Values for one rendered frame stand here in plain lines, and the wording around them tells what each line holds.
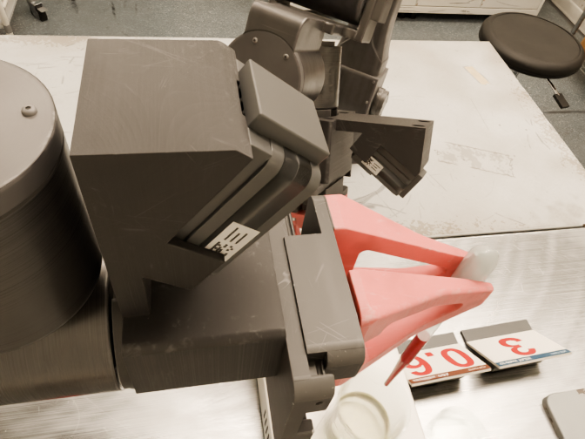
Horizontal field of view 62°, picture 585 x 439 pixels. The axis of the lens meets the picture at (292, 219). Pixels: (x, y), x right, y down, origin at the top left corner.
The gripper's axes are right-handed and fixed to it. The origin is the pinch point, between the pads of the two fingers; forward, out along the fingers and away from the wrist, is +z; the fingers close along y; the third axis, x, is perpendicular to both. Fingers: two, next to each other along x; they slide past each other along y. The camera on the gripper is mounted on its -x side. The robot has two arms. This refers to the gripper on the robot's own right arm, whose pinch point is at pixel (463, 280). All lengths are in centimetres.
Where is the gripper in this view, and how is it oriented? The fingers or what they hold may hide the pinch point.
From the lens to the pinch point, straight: 23.4
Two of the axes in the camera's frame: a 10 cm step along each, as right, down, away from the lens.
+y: -1.7, -7.8, 6.0
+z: 9.8, -0.6, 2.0
